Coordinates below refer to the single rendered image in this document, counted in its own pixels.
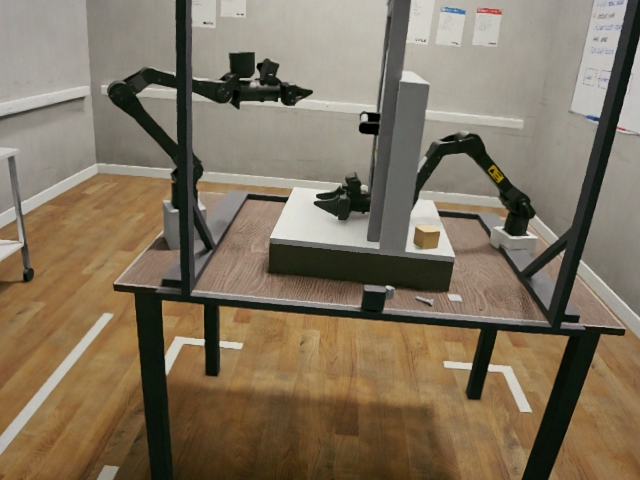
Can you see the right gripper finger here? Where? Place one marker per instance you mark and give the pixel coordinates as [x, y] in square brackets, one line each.
[330, 205]
[329, 195]

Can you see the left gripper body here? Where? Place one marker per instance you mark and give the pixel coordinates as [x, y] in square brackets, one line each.
[271, 92]

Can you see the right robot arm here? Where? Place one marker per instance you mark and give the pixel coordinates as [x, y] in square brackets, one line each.
[521, 211]

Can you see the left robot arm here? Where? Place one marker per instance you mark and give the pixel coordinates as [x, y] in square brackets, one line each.
[243, 65]

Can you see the tan cardboard box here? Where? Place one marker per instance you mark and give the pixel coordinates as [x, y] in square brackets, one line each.
[426, 236]

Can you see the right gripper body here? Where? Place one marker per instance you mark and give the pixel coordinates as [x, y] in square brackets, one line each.
[360, 204]

